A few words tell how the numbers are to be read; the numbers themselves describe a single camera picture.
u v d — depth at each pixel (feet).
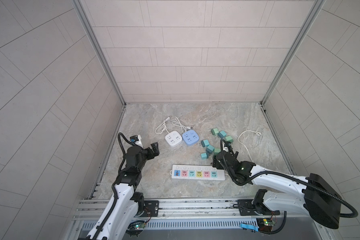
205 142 3.04
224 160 1.96
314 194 1.34
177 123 3.36
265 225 2.23
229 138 3.10
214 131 3.24
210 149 2.95
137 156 1.98
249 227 2.13
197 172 2.65
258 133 3.18
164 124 3.33
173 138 3.09
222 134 3.17
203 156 2.84
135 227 2.14
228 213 2.33
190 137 3.08
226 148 2.39
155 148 2.46
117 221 1.49
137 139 2.31
